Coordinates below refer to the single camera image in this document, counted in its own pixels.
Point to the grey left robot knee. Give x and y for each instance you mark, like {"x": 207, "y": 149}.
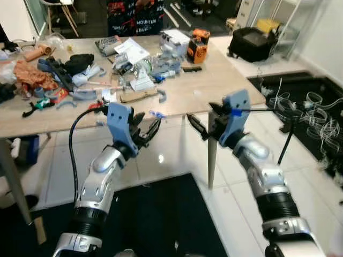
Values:
{"x": 126, "y": 253}

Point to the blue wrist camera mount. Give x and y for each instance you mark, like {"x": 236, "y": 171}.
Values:
{"x": 120, "y": 126}
{"x": 236, "y": 120}

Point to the light wooden table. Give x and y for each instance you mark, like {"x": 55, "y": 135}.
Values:
{"x": 203, "y": 91}

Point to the white printed box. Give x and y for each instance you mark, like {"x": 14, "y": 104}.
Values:
{"x": 174, "y": 40}

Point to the black floor mat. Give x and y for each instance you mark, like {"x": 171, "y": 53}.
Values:
{"x": 297, "y": 85}
{"x": 155, "y": 219}

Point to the small black bar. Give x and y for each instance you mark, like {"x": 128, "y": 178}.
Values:
{"x": 192, "y": 68}

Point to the black printed banner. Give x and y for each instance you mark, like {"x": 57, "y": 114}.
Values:
{"x": 136, "y": 19}

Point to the white paper sheet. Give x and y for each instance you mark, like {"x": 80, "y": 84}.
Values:
{"x": 131, "y": 51}

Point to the tan flat strip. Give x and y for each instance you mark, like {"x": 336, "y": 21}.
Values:
{"x": 138, "y": 95}

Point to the orange brown crumpled cloth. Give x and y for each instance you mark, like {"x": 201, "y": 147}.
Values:
{"x": 32, "y": 75}

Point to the orange black tool case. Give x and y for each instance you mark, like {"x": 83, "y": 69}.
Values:
{"x": 195, "y": 52}

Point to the white shelf rack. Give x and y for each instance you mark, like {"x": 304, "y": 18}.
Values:
{"x": 292, "y": 27}

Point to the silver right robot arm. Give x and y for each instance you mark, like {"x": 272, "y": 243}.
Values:
{"x": 268, "y": 182}

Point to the thin grey plastic arc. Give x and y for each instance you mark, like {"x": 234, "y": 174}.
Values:
{"x": 65, "y": 101}

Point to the grey curved plastic piece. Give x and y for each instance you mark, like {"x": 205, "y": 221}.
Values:
{"x": 163, "y": 94}

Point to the blue tape piece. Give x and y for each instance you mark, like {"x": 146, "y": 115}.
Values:
{"x": 158, "y": 113}

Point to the blue plastic bin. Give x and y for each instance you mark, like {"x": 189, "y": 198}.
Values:
{"x": 27, "y": 150}

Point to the orange black power tool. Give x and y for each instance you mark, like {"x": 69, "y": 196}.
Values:
{"x": 201, "y": 35}

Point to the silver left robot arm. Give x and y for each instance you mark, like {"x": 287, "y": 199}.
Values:
{"x": 102, "y": 176}

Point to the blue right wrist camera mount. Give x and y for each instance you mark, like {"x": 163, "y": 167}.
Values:
{"x": 236, "y": 120}

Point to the yellow box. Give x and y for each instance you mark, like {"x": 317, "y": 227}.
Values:
{"x": 268, "y": 25}

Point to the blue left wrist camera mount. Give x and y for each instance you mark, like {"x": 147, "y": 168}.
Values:
{"x": 120, "y": 126}

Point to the clear plastic bag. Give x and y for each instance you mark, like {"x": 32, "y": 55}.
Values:
{"x": 56, "y": 40}

